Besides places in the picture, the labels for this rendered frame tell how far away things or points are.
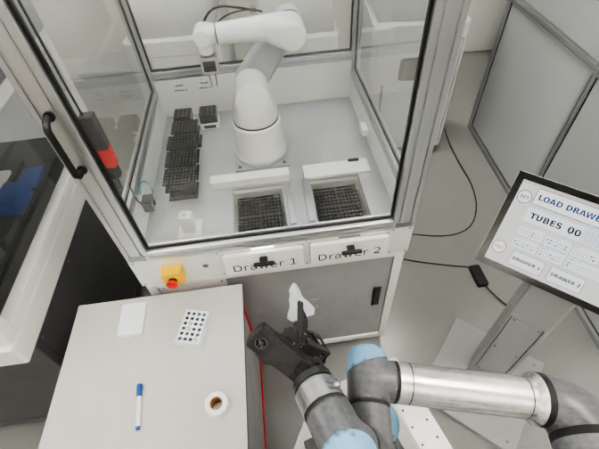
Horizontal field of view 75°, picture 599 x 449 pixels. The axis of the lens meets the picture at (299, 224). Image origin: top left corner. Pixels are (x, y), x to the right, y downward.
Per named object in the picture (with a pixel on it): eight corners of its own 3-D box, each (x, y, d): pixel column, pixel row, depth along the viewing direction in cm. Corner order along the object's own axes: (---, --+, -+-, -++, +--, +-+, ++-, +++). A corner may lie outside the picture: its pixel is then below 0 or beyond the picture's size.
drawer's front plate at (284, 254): (304, 265, 147) (303, 248, 138) (227, 275, 145) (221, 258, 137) (304, 262, 148) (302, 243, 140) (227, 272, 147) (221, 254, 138)
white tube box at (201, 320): (201, 349, 133) (198, 344, 130) (177, 346, 134) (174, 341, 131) (211, 316, 141) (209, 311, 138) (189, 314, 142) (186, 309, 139)
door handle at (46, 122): (85, 184, 102) (45, 122, 88) (75, 185, 102) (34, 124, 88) (89, 172, 105) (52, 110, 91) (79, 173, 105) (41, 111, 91)
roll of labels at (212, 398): (234, 405, 120) (232, 401, 117) (217, 424, 117) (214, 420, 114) (219, 390, 123) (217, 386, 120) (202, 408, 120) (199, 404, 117)
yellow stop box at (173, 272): (185, 285, 141) (179, 274, 136) (165, 288, 141) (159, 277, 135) (186, 273, 144) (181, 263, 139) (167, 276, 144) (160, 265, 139)
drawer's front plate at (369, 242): (386, 255, 148) (389, 236, 140) (311, 265, 147) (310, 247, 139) (385, 251, 149) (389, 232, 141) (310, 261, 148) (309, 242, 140)
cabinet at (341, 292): (387, 340, 211) (411, 250, 151) (196, 368, 206) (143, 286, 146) (350, 214, 273) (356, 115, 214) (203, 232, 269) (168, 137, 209)
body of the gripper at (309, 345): (295, 358, 79) (320, 408, 69) (263, 347, 74) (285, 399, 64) (318, 330, 77) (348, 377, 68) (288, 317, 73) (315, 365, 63)
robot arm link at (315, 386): (294, 421, 60) (327, 384, 59) (284, 397, 64) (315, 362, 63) (326, 428, 65) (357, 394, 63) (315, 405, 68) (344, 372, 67)
